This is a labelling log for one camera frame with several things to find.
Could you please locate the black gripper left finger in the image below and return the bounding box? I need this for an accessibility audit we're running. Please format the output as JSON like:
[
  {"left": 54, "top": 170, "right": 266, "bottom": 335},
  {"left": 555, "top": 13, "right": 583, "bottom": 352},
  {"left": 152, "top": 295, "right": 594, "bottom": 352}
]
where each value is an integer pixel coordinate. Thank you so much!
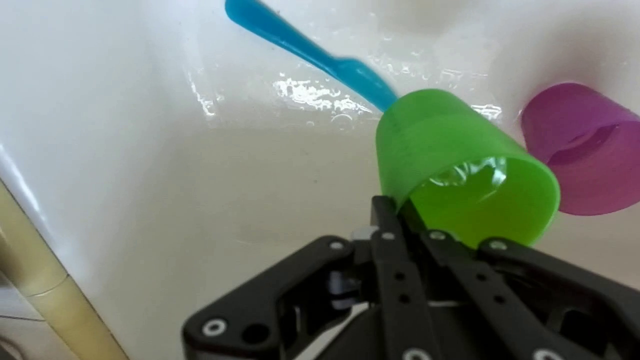
[{"left": 182, "top": 193, "right": 443, "bottom": 360}]

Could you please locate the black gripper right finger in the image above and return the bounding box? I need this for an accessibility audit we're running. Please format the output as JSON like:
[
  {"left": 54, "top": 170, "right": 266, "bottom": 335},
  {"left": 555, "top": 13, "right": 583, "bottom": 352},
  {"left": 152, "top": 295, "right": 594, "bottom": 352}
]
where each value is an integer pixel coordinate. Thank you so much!
[{"left": 398, "top": 198, "right": 640, "bottom": 360}]

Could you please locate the purple plastic cup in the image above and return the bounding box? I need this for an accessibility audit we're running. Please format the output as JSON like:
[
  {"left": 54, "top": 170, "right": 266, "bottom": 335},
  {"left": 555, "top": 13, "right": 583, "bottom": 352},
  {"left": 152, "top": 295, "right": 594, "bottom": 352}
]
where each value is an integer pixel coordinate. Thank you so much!
[{"left": 519, "top": 79, "right": 640, "bottom": 218}]

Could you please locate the blue plastic spoon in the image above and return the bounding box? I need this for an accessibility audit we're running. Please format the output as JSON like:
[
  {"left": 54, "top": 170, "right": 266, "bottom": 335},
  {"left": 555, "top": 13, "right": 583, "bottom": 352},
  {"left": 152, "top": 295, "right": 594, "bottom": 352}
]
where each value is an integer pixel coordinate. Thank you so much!
[{"left": 225, "top": 0, "right": 400, "bottom": 114}]

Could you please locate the green plastic cup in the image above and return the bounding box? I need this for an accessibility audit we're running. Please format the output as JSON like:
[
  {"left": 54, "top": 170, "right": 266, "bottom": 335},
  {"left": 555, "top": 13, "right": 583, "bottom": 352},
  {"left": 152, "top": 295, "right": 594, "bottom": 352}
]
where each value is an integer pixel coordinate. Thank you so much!
[{"left": 375, "top": 88, "right": 563, "bottom": 250}]

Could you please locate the white sink basin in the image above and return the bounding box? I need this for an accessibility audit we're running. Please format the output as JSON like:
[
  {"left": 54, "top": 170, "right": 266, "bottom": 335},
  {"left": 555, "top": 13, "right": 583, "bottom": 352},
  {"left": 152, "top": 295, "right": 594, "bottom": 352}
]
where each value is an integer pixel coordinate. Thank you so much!
[{"left": 0, "top": 0, "right": 640, "bottom": 360}]

